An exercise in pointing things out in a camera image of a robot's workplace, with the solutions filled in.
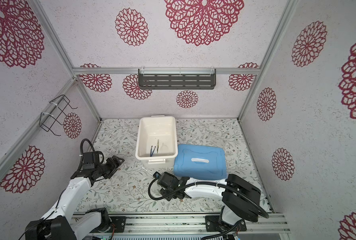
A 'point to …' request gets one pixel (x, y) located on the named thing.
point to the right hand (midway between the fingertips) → (163, 187)
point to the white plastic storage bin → (157, 140)
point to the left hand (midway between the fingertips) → (121, 165)
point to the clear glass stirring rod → (146, 170)
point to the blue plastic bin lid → (200, 162)
